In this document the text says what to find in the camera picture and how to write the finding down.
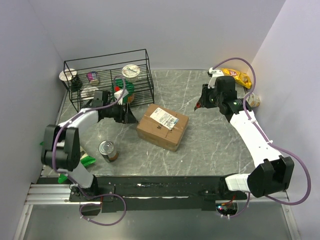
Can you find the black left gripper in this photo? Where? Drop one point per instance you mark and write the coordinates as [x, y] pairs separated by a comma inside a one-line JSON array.
[[125, 116]]

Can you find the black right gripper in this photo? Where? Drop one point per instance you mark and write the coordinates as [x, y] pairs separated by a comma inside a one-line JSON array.
[[203, 100]]

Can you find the brown cardboard express box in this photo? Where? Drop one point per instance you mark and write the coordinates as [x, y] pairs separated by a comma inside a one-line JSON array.
[[162, 127]]

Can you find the red black utility knife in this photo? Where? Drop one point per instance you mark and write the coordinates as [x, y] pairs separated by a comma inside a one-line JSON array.
[[198, 105]]

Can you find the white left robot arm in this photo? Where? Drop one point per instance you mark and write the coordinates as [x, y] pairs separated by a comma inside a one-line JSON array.
[[61, 144]]

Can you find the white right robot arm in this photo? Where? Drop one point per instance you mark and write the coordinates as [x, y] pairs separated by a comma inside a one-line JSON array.
[[272, 171]]

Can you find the green lid canister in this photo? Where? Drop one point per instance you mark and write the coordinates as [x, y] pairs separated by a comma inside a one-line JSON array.
[[129, 93]]

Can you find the silver tin can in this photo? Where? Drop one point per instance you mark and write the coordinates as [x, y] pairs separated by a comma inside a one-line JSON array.
[[108, 151]]

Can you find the yellow Lays chips bag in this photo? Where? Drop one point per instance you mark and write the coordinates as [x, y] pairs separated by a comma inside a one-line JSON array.
[[240, 78]]

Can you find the Chobani yogurt cup in rack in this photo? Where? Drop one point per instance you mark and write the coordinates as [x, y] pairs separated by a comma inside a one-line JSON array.
[[131, 72]]

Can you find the Chobani yogurt cup right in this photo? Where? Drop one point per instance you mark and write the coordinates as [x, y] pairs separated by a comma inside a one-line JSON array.
[[253, 100]]

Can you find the white round container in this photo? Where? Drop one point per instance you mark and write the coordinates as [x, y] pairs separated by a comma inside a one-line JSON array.
[[88, 93]]

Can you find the purple label small cup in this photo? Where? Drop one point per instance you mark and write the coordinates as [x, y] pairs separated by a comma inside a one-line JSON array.
[[92, 77]]

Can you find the black cone object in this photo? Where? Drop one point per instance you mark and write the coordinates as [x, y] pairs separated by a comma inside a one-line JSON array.
[[76, 83]]

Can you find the green chips bag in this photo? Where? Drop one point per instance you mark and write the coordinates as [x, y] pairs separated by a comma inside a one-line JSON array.
[[85, 159]]

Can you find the white paper cup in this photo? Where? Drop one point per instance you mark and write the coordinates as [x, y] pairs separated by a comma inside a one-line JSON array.
[[66, 75]]

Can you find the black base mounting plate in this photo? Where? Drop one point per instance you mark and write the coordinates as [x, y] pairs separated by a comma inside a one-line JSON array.
[[142, 193]]

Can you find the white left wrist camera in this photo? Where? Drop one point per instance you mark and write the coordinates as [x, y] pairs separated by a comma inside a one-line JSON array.
[[120, 95]]

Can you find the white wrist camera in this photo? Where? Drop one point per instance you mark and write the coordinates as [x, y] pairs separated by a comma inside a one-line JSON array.
[[213, 74], [120, 95]]

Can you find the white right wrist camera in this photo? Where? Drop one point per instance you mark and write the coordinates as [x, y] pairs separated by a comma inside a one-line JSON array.
[[213, 74]]

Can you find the black wire basket rack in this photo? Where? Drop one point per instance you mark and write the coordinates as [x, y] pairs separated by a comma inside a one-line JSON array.
[[109, 67]]

